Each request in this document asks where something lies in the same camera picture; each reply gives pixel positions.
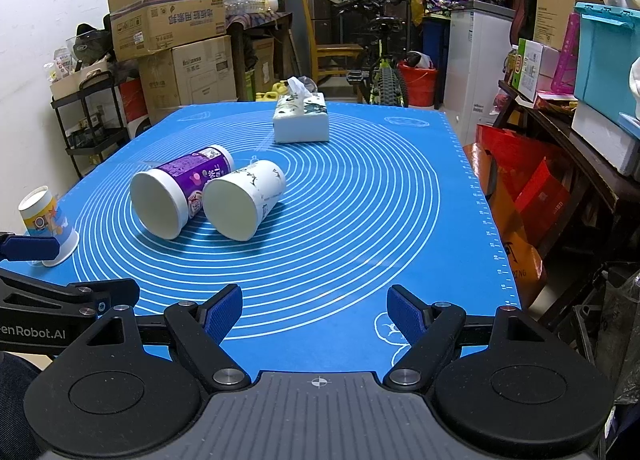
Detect yellow blue cartoon paper cup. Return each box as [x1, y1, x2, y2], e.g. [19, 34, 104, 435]
[18, 186, 79, 268]

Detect purple label paper cup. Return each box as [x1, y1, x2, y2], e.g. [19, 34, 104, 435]
[129, 145, 235, 240]

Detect white floral paper cup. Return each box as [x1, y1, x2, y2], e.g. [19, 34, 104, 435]
[202, 160, 286, 242]

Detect black metal shelf cart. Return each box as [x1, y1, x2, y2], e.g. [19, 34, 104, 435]
[50, 59, 130, 179]

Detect red gift bags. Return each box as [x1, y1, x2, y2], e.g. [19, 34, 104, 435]
[463, 125, 572, 308]

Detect dark wooden side table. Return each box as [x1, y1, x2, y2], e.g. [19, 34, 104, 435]
[494, 80, 639, 256]

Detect blue silicone baking mat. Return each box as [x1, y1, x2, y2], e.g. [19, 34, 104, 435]
[12, 102, 518, 374]

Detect large lower cardboard box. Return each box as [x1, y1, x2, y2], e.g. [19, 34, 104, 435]
[139, 36, 238, 125]

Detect open cardboard box top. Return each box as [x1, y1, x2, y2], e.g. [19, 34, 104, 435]
[107, 0, 226, 61]

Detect green white product box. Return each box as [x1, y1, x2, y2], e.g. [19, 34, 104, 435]
[512, 38, 544, 102]

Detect red plastic bucket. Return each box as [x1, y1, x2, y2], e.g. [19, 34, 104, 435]
[398, 62, 437, 106]

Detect white green tissue box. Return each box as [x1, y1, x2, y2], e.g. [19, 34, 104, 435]
[272, 76, 330, 145]

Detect white cabinet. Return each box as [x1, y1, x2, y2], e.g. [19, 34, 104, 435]
[442, 1, 514, 146]

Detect teal plastic storage bin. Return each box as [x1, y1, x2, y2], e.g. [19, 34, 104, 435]
[574, 2, 639, 124]

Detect wooden chair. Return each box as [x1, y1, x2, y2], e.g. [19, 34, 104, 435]
[301, 0, 363, 85]

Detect black bicycle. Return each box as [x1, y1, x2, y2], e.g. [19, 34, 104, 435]
[321, 0, 409, 108]

